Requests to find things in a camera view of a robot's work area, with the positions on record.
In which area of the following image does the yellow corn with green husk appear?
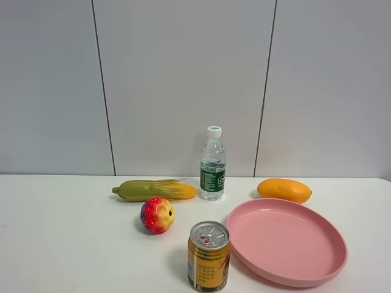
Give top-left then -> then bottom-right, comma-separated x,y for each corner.
112,179 -> 198,202

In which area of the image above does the clear water bottle green label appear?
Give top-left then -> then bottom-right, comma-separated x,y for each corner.
200,126 -> 226,201

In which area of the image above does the rainbow coloured dimpled ball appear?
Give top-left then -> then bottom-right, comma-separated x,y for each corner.
140,197 -> 175,234

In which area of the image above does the yellow mango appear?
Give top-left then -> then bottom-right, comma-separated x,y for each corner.
257,178 -> 312,204

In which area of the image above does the gold drink can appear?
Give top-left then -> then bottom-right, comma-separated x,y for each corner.
188,221 -> 231,292

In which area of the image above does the pink round plate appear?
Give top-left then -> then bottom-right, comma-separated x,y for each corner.
227,198 -> 348,288

